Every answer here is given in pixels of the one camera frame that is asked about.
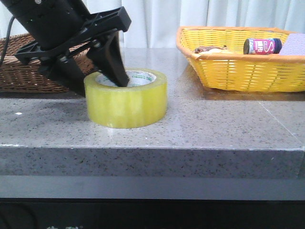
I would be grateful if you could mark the yellow packing tape roll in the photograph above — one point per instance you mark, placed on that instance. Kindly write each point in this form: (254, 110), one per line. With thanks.
(142, 102)

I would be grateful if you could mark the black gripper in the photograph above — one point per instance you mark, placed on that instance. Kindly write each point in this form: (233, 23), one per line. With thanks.
(63, 28)

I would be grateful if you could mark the white curtain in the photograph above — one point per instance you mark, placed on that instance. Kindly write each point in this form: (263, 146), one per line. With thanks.
(155, 22)

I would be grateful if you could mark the bread roll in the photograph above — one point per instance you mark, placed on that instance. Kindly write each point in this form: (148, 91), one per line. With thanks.
(221, 51)

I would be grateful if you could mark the yellow woven basket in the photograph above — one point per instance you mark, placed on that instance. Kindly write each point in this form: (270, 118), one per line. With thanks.
(241, 72)

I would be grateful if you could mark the brown wicker basket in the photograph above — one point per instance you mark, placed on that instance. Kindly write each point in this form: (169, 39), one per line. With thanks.
(18, 78)

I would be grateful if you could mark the pink labelled black canister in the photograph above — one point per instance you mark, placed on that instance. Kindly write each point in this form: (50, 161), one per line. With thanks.
(262, 46)

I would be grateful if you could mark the purple foam block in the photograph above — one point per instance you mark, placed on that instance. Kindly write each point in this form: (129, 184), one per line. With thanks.
(293, 45)

